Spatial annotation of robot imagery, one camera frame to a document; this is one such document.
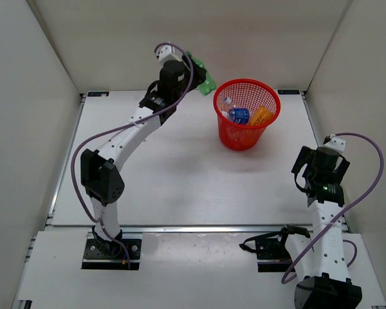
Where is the aluminium front table rail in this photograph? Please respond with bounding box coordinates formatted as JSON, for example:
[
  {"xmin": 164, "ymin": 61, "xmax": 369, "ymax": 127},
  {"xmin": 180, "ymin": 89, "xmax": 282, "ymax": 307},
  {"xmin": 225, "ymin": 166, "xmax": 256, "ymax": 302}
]
[{"xmin": 44, "ymin": 224, "xmax": 319, "ymax": 234}]

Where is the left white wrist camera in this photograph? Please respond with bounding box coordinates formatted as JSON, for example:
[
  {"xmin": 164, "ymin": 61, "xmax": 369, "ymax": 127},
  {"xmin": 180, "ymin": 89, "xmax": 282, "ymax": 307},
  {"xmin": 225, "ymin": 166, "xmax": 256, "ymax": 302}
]
[{"xmin": 155, "ymin": 44, "xmax": 182, "ymax": 66}]

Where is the dark corner label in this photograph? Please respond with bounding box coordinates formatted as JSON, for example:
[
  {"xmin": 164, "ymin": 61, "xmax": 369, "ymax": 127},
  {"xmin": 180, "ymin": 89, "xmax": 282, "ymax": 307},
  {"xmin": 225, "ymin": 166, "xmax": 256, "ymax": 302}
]
[
  {"xmin": 277, "ymin": 89, "xmax": 300, "ymax": 95},
  {"xmin": 87, "ymin": 91, "xmax": 109, "ymax": 97}
]

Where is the right dark corner label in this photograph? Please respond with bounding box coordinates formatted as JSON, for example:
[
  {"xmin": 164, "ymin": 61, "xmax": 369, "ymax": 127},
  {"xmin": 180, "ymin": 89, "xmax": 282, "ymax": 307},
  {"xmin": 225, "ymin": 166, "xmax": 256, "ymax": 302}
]
[{"xmin": 277, "ymin": 89, "xmax": 300, "ymax": 95}]

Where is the green plastic bottle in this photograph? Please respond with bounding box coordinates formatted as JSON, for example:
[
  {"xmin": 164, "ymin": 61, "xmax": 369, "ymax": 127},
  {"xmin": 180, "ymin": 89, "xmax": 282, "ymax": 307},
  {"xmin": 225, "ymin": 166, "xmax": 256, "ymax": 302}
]
[{"xmin": 187, "ymin": 52, "xmax": 217, "ymax": 96}]

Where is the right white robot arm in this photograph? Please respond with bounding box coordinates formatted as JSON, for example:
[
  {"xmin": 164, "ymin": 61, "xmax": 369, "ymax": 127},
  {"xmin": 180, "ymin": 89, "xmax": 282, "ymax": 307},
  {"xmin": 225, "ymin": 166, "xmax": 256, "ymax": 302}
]
[{"xmin": 239, "ymin": 138, "xmax": 362, "ymax": 308}]

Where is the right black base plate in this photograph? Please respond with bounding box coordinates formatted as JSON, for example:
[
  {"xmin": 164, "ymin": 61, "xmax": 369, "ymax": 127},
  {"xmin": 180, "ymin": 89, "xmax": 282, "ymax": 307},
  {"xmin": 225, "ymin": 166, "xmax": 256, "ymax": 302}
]
[{"xmin": 239, "ymin": 229, "xmax": 292, "ymax": 272}]

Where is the blue label clear bottle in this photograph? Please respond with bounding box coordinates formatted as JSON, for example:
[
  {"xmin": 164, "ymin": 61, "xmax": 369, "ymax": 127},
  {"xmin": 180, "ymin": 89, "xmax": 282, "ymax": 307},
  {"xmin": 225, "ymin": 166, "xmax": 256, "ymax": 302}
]
[{"xmin": 227, "ymin": 108, "xmax": 250, "ymax": 125}]

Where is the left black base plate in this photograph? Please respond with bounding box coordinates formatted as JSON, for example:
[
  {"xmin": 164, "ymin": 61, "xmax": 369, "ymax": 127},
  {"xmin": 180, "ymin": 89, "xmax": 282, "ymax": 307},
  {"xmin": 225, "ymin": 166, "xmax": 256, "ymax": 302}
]
[{"xmin": 81, "ymin": 233, "xmax": 142, "ymax": 270}]

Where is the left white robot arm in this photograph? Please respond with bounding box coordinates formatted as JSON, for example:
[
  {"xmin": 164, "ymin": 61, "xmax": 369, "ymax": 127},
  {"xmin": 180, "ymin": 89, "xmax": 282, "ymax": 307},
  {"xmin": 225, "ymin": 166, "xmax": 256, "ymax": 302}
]
[{"xmin": 80, "ymin": 51, "xmax": 215, "ymax": 260}]

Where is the red mesh plastic bin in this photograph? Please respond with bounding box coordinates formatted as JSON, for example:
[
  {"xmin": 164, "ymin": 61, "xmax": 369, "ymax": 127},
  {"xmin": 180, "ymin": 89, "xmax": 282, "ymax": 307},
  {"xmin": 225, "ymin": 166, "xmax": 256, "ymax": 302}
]
[{"xmin": 213, "ymin": 79, "xmax": 281, "ymax": 151}]

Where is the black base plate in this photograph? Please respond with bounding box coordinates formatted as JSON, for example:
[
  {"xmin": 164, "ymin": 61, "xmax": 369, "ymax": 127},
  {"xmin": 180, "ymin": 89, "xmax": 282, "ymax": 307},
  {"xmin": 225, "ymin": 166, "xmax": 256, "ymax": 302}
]
[
  {"xmin": 81, "ymin": 233, "xmax": 142, "ymax": 270},
  {"xmin": 239, "ymin": 229, "xmax": 292, "ymax": 272}
]

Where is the left dark corner label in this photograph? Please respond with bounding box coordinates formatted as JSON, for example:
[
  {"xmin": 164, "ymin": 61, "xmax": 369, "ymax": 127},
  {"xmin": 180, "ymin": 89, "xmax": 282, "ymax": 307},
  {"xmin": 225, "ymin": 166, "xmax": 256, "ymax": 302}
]
[{"xmin": 87, "ymin": 91, "xmax": 109, "ymax": 97}]

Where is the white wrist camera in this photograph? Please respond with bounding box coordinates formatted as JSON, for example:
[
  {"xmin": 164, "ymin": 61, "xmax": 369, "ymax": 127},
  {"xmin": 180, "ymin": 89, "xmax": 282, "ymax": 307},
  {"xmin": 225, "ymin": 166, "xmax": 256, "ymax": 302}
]
[
  {"xmin": 323, "ymin": 134, "xmax": 347, "ymax": 155},
  {"xmin": 155, "ymin": 44, "xmax": 182, "ymax": 66}
]

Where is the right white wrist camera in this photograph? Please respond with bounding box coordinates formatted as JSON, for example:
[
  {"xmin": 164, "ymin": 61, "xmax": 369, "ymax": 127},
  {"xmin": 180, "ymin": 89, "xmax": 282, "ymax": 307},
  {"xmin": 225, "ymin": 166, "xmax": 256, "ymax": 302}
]
[{"xmin": 323, "ymin": 134, "xmax": 347, "ymax": 155}]

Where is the orange juice bottle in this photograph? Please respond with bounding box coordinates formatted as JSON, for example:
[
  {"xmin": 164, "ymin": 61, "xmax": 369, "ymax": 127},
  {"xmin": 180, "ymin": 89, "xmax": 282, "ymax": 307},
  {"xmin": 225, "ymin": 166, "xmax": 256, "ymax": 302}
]
[
  {"xmin": 239, "ymin": 129, "xmax": 260, "ymax": 148},
  {"xmin": 249, "ymin": 106, "xmax": 274, "ymax": 126}
]

